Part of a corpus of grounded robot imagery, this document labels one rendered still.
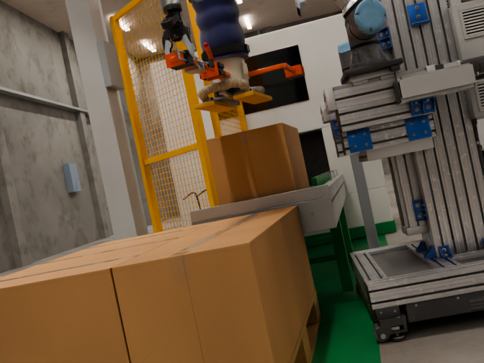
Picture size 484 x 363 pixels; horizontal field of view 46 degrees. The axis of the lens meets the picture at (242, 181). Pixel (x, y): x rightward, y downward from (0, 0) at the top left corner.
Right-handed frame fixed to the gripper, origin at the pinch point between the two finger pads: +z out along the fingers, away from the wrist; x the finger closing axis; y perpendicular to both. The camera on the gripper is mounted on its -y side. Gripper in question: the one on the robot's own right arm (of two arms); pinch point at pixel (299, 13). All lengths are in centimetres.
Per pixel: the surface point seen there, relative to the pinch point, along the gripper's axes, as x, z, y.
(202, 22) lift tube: -45, 6, -47
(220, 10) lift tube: -47, 3, -37
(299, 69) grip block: -16.4, 31.9, -6.4
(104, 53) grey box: 44, -16, -123
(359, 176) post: 20, 92, 15
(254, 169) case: -25, 77, -38
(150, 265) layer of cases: -156, 99, -60
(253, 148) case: -25, 67, -36
